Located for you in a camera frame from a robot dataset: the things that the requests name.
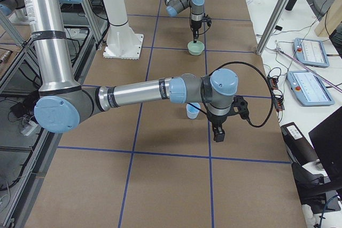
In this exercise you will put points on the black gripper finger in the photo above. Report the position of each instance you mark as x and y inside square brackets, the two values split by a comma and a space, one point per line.
[219, 134]

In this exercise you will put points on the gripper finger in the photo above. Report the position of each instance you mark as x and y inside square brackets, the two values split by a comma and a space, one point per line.
[195, 35]

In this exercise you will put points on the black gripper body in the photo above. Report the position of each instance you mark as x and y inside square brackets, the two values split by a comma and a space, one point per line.
[216, 120]
[195, 25]

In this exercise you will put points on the light blue plastic cup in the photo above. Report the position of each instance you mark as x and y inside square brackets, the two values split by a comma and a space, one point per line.
[192, 110]

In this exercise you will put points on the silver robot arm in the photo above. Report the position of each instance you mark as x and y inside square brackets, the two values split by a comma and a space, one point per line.
[197, 13]
[64, 103]

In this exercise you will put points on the near blue teach pendant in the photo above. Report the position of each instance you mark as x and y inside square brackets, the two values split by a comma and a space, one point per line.
[308, 89]

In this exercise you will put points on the blue teach pendant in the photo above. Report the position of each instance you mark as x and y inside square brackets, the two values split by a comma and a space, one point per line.
[311, 52]
[308, 89]

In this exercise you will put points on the black computer monitor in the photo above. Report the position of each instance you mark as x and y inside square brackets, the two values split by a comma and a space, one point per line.
[326, 139]

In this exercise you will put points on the black office chair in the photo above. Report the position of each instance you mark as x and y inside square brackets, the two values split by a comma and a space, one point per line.
[314, 189]

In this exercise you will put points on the far blue teach pendant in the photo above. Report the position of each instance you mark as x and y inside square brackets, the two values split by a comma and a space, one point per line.
[311, 52]

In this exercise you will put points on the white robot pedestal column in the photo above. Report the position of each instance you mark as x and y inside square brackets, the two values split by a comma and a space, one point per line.
[121, 40]

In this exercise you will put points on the aluminium frame post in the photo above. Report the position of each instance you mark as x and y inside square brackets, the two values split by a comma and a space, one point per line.
[274, 18]

